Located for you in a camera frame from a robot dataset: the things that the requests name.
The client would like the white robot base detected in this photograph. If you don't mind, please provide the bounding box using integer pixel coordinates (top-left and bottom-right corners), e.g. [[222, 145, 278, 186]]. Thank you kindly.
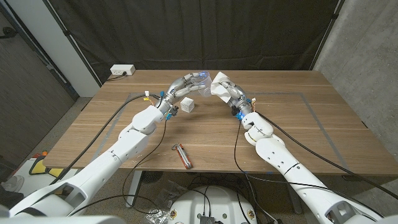
[[167, 185, 258, 224]]

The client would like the clear plastic bag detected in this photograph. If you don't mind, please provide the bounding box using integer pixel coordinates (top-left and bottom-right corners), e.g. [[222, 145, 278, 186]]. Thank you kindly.
[[154, 180, 189, 210]]

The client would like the white lattice block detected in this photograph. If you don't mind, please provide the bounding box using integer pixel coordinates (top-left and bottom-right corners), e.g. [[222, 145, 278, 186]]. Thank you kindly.
[[180, 96, 195, 113]]

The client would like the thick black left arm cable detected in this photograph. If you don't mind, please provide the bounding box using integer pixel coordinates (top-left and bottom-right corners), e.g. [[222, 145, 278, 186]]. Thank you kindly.
[[49, 93, 162, 187]]

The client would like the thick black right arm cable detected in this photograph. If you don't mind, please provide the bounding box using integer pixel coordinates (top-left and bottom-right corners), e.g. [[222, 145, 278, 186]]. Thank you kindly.
[[255, 111, 398, 201]]

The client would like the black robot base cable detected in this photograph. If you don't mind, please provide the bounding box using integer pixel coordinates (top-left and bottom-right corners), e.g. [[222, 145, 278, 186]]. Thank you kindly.
[[189, 185, 213, 217]]

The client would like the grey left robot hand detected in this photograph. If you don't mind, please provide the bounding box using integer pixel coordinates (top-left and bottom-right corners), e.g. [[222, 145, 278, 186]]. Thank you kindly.
[[158, 71, 210, 114]]

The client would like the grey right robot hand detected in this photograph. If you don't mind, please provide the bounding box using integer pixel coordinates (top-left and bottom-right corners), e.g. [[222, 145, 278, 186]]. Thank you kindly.
[[222, 81, 253, 116]]

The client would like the white robot chest cover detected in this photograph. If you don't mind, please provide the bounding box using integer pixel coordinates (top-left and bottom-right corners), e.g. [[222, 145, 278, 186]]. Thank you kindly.
[[0, 214, 127, 224]]

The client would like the white tissue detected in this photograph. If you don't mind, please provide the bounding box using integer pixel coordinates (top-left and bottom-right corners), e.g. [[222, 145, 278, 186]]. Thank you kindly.
[[210, 71, 233, 103]]

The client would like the black backdrop curtain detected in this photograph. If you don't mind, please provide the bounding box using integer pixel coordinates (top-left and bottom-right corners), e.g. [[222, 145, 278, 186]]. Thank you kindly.
[[43, 0, 346, 85]]

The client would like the crumpled silver foil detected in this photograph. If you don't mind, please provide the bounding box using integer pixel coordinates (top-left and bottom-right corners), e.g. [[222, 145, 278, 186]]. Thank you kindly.
[[146, 208, 170, 224]]

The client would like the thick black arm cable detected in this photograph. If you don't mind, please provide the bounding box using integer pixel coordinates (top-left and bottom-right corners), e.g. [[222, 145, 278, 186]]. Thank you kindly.
[[49, 93, 162, 187], [255, 111, 398, 201]]

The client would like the black round floor fan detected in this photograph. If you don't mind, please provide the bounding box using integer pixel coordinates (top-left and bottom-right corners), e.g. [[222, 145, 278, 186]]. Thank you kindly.
[[140, 170, 164, 185]]

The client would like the white power strip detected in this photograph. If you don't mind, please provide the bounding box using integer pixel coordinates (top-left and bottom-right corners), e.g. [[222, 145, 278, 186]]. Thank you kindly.
[[109, 64, 136, 77]]

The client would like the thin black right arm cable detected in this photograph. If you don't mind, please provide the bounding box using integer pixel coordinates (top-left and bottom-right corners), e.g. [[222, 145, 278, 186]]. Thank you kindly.
[[233, 120, 385, 220]]

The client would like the black backdrop pole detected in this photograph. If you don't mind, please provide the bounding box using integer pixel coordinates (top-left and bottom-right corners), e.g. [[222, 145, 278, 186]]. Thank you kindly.
[[42, 0, 103, 88], [310, 0, 346, 71]]

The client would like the white table leg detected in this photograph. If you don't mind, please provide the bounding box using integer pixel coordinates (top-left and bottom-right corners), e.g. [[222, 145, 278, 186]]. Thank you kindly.
[[125, 170, 143, 208]]

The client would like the orange grey toy knife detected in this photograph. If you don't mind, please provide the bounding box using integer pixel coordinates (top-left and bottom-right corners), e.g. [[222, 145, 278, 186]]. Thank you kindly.
[[171, 142, 193, 170]]

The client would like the yellow black floor object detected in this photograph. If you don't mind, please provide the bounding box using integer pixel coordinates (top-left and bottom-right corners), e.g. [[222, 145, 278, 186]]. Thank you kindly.
[[29, 154, 65, 178]]

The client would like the black power strip cord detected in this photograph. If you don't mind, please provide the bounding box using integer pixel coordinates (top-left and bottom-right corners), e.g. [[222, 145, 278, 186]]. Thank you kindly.
[[107, 72, 127, 82]]

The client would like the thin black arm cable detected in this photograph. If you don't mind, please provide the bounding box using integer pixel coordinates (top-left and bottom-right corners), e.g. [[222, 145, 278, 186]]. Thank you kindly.
[[67, 118, 169, 217], [233, 120, 385, 220]]

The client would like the grey table leg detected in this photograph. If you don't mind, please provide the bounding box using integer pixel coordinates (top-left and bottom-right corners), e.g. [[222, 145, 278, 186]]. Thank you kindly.
[[283, 174, 303, 215]]

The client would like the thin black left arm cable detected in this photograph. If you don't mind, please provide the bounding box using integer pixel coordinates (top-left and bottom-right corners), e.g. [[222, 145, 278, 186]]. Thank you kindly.
[[67, 118, 169, 217]]

